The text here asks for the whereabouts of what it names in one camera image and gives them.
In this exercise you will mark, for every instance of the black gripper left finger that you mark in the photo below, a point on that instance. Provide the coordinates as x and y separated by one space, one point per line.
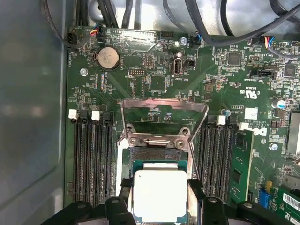
114 211

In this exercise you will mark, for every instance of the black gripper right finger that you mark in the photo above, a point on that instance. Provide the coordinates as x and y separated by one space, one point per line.
213 211

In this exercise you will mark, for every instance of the silver topped CPU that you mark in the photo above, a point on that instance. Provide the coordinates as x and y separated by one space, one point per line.
159 194

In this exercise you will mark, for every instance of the metal socket cover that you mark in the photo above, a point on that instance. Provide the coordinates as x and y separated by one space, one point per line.
164 103

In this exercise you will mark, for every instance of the CPU socket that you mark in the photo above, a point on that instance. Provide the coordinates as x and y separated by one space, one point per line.
154 154

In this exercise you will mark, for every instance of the black RAM slot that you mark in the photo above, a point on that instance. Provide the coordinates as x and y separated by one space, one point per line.
216 164
226 164
77 164
87 164
207 164
108 164
98 164

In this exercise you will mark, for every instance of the blue board connector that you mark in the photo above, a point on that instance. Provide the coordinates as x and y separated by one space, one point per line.
264 198

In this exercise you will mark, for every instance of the installed RAM stick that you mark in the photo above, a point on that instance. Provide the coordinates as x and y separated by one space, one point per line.
242 164

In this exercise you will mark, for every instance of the silver chipset heatsink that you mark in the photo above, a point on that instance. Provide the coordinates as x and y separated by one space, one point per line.
294 136

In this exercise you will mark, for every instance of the green motherboard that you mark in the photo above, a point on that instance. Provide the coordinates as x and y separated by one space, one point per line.
187 89

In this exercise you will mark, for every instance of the black open PC case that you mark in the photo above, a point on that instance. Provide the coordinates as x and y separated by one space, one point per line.
30 117

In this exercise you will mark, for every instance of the internal USB port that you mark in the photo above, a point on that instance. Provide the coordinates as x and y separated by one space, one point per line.
177 66

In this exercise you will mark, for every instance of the round coin battery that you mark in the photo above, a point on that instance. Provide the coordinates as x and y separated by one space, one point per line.
108 57

